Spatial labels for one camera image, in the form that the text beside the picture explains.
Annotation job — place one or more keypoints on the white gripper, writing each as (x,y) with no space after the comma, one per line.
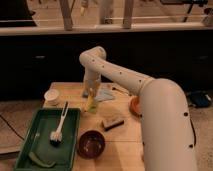
(91,84)

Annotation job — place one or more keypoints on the yellow banana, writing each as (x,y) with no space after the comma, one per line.
(90,95)

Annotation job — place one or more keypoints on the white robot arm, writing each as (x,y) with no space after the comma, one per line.
(167,133)

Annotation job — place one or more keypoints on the clear plastic cup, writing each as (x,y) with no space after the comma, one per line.
(92,106)

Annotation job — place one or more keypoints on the white paper cup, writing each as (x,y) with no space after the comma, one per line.
(52,97)

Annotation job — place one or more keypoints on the blue cloth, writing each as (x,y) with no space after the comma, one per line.
(104,95)

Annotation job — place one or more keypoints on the wooden spoon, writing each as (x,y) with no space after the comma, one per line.
(121,91)

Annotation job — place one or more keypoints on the orange bowl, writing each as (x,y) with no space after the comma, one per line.
(134,106)

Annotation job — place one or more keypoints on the dark red bowl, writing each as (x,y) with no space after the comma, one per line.
(91,144)

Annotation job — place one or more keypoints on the white dish brush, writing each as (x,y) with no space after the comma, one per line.
(56,136)

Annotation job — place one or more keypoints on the green pepper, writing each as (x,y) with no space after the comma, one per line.
(34,158)

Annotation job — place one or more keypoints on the dark blue object on floor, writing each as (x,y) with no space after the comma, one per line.
(200,99)

